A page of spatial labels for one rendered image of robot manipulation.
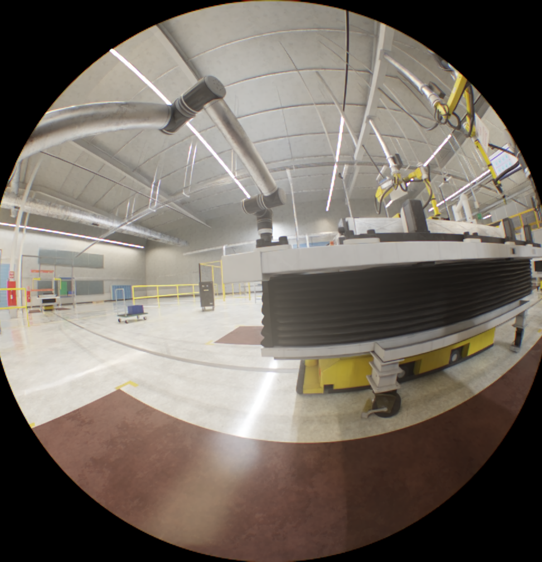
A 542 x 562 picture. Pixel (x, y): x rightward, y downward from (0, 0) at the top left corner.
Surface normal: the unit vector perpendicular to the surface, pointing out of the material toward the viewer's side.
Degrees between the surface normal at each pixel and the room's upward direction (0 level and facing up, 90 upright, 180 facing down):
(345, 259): 90
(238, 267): 90
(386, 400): 90
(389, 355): 90
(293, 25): 175
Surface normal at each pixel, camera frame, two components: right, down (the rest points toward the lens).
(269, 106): 0.06, 0.99
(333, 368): -0.22, 0.00
